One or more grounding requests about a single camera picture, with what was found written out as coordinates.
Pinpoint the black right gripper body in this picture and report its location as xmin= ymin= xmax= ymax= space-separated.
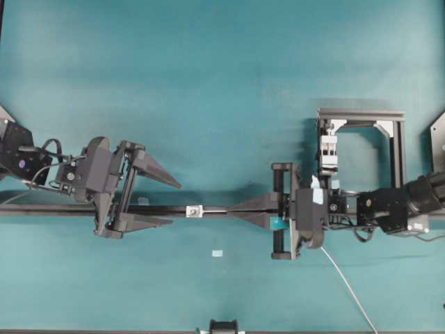
xmin=270 ymin=163 xmax=329 ymax=260

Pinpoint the faint clear tape patch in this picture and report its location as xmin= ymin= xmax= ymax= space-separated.
xmin=137 ymin=197 xmax=149 ymax=206

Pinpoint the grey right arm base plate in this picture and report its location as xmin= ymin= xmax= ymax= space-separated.
xmin=430 ymin=113 xmax=445 ymax=173

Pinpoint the small pale tape patch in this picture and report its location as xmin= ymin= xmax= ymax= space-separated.
xmin=211 ymin=250 xmax=223 ymax=258

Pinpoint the small white corner bracket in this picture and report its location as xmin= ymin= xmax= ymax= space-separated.
xmin=186 ymin=205 xmax=204 ymax=218

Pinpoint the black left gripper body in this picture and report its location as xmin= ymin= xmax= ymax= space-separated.
xmin=73 ymin=136 xmax=145 ymax=239

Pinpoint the long black aluminium rail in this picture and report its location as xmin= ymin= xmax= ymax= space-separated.
xmin=1 ymin=204 xmax=278 ymax=218

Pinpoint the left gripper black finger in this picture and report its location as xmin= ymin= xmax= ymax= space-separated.
xmin=111 ymin=213 xmax=173 ymax=232
xmin=133 ymin=150 xmax=181 ymax=189

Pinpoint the black square aluminium frame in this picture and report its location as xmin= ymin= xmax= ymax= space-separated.
xmin=316 ymin=107 xmax=406 ymax=188

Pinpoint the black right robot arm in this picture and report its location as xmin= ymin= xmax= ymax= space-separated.
xmin=227 ymin=163 xmax=444 ymax=260

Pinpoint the thin white wire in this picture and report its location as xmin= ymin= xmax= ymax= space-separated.
xmin=321 ymin=245 xmax=378 ymax=331

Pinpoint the right gripper taped black finger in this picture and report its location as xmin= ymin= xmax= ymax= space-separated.
xmin=229 ymin=212 xmax=289 ymax=231

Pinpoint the grey left arm base plate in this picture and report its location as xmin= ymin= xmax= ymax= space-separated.
xmin=0 ymin=106 xmax=15 ymax=125

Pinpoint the black camera mount bottom edge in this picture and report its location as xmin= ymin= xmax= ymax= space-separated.
xmin=194 ymin=319 xmax=245 ymax=334

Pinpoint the white terminal block on frame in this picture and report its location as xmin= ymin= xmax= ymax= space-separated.
xmin=319 ymin=135 xmax=339 ymax=175

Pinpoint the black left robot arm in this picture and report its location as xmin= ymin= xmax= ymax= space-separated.
xmin=1 ymin=118 xmax=181 ymax=239

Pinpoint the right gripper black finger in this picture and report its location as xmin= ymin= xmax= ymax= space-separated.
xmin=227 ymin=192 xmax=279 ymax=212

